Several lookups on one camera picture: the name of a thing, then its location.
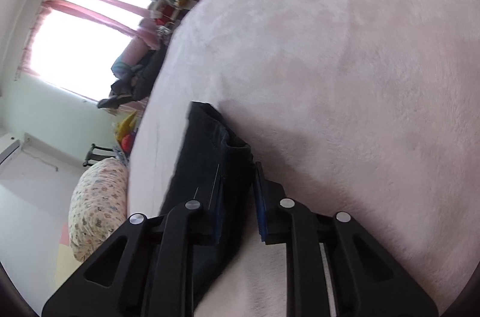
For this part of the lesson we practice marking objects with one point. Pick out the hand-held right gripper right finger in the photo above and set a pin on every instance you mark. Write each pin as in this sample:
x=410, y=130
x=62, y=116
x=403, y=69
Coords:
x=259, y=204

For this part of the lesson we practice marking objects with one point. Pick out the pink and yellow headboard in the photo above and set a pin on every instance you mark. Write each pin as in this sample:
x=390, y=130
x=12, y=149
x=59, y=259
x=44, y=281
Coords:
x=63, y=253

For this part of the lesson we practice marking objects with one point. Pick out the red plush toy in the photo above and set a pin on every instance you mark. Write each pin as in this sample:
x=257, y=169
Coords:
x=127, y=143

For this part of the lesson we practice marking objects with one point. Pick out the pink fleece blanket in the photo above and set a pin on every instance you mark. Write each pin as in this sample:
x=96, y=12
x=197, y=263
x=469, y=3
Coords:
x=337, y=77

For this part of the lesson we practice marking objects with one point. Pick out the yellow plush toy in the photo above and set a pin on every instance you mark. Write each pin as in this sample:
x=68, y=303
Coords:
x=125, y=125

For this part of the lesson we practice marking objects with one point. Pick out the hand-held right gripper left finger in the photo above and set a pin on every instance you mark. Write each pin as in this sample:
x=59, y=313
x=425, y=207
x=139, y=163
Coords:
x=218, y=223

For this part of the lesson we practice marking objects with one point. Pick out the rolled bear print quilt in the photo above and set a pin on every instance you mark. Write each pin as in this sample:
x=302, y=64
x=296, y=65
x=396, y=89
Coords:
x=97, y=204

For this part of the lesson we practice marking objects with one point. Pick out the black pants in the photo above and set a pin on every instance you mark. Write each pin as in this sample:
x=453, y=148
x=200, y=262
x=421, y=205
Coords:
x=210, y=152

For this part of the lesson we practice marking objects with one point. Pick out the pile of dark clothes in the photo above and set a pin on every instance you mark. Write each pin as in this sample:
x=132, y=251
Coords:
x=146, y=77

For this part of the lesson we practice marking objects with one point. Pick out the black metal rack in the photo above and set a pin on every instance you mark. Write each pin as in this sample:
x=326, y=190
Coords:
x=98, y=154

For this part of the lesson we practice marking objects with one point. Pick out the bright window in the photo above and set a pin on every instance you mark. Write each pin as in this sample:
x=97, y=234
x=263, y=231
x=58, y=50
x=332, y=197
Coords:
x=75, y=58

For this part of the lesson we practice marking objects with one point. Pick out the white air conditioner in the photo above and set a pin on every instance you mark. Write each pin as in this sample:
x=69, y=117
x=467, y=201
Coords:
x=8, y=150

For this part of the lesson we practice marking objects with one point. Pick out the pink rolled bolster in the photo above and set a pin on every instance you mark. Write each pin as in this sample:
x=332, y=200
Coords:
x=137, y=47

